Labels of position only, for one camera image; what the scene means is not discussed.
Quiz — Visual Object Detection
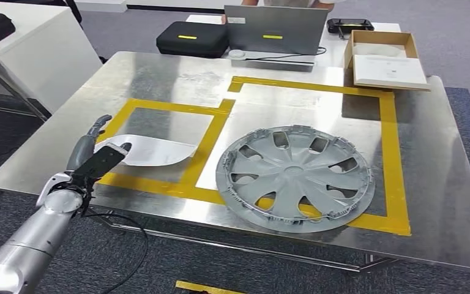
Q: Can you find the cardboard box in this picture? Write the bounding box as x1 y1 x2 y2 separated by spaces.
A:
343 29 433 92

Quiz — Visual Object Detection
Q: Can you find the grey laptop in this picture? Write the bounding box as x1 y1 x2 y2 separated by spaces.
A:
223 4 330 73

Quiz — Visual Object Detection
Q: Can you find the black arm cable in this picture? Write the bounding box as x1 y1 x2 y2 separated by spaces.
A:
83 211 149 294

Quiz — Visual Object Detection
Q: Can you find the yellow tape rectangle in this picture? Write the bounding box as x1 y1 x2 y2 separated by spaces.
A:
226 75 412 237
96 97 237 206

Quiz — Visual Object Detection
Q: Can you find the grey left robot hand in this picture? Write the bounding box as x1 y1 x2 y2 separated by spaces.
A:
65 114 133 172

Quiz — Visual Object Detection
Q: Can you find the grey wheel hubcap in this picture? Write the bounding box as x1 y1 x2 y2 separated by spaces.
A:
215 124 376 234

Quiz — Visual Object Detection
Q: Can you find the white curved plastic part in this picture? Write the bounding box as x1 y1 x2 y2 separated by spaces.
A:
94 134 198 167

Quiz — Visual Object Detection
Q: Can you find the black controller device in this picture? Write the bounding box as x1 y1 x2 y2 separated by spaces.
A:
326 18 375 40

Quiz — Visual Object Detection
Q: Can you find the yellow floor tape strip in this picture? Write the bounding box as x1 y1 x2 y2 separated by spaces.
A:
174 280 248 294

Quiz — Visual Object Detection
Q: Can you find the black laptop cable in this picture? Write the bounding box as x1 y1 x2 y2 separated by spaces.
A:
245 47 328 62

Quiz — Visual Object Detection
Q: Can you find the white desk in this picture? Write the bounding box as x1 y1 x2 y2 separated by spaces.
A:
0 0 104 115

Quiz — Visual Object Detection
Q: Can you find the white board sheet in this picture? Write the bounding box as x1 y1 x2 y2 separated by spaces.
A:
352 53 430 87

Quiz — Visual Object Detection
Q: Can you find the steel workbench table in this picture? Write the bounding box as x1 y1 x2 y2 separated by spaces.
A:
0 50 470 273

